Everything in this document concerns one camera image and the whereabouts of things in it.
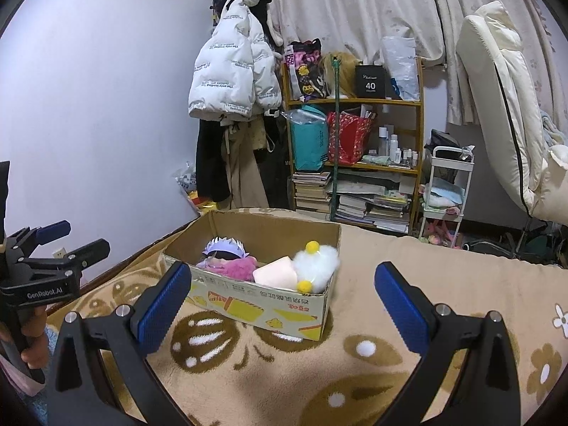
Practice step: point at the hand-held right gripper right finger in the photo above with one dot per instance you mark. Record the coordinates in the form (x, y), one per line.
(401, 306)

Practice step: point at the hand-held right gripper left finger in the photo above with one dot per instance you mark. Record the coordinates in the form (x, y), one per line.
(164, 310)

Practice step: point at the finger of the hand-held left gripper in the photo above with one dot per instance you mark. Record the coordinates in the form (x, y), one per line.
(53, 232)
(86, 253)

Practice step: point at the pink and white plush toy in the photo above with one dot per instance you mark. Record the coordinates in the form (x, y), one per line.
(237, 270)

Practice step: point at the white fluffy plush toy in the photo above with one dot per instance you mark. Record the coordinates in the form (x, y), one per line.
(317, 264)

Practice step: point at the printed cardboard box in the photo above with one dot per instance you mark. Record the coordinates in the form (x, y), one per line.
(266, 313)

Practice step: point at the pink swirl plush cushion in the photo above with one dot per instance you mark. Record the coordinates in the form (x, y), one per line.
(275, 275)

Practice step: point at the person's left hand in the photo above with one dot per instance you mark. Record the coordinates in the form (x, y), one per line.
(37, 341)

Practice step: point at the person's grey fleece clothing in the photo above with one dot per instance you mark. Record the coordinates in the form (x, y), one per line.
(49, 335)

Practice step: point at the pink plush toys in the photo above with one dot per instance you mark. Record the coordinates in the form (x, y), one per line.
(439, 233)

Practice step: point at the purple haired plush doll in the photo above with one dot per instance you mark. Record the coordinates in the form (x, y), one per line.
(224, 250)

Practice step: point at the pile of books and magazines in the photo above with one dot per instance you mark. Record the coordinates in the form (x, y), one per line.
(377, 208)

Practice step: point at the beige patterned blanket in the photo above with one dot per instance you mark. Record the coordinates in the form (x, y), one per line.
(310, 377)

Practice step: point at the yellow and red packet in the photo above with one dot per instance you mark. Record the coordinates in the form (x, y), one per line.
(204, 202)

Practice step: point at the light blue folded cloth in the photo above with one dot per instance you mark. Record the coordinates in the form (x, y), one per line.
(443, 193)

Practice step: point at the white and black plastic bag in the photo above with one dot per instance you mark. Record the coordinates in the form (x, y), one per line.
(188, 182)

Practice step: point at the white trolley cart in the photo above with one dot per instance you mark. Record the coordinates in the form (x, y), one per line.
(468, 195)

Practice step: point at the stack of old books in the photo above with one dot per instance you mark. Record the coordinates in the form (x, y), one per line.
(310, 191)

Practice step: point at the black coat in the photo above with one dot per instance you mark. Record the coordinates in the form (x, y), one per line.
(211, 164)

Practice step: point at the row of white cosmetic bottles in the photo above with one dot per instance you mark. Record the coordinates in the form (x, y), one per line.
(395, 151)

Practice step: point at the beige hanging garment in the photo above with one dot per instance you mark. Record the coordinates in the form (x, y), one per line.
(244, 168)

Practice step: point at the red patterned bag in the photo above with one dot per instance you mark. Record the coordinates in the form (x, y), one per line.
(350, 140)

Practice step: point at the green pole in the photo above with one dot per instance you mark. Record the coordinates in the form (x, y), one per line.
(337, 142)

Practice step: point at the teal bag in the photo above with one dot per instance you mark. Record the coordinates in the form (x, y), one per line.
(308, 144)

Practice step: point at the wooden shelf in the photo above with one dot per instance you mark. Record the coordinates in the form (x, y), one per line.
(399, 103)

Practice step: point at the black box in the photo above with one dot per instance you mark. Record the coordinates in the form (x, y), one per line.
(372, 82)

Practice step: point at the cream padded chair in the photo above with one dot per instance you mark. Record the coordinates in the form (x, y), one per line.
(492, 97)

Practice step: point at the white puffer jacket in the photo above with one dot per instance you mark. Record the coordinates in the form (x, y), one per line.
(226, 71)

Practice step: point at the clear plastic bag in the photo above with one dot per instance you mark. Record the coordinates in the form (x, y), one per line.
(401, 66)

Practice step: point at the blonde wig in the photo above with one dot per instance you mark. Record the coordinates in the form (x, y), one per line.
(348, 71)

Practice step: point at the pink and black patterned bag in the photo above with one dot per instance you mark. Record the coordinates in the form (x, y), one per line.
(306, 71)

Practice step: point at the floral curtain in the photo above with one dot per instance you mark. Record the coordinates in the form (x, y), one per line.
(355, 9)

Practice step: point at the white wall socket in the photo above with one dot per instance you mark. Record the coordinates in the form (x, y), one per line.
(59, 253)

